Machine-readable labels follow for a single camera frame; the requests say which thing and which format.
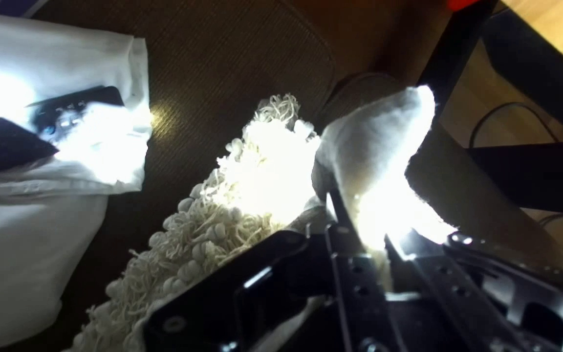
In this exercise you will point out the white-backed wavy print pillow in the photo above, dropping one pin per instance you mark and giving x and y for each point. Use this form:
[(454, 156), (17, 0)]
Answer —
[(372, 149)]

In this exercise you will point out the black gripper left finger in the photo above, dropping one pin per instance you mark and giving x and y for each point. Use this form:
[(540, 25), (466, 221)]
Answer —
[(263, 299)]

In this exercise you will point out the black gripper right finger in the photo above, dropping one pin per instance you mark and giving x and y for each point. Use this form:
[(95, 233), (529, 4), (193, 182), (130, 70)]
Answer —
[(490, 299)]

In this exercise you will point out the brown fabric couch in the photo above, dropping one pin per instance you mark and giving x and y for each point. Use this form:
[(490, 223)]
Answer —
[(230, 59)]

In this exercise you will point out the black stand base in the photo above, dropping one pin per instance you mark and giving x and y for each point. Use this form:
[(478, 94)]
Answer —
[(542, 176)]

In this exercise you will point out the black remote control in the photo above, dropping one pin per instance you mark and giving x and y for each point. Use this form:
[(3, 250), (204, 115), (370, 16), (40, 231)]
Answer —
[(1, 147)]

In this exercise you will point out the blue white fringed pillow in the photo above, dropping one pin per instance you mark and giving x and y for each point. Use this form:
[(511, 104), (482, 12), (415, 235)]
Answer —
[(230, 196)]

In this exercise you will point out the small black flat device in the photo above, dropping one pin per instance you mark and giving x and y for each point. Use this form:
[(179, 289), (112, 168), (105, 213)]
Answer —
[(79, 104)]

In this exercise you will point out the white folded cloth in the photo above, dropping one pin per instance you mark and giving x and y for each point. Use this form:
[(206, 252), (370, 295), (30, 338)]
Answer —
[(28, 260)]

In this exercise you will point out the small red object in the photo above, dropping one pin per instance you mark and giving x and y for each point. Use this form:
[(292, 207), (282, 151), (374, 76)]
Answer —
[(464, 2)]

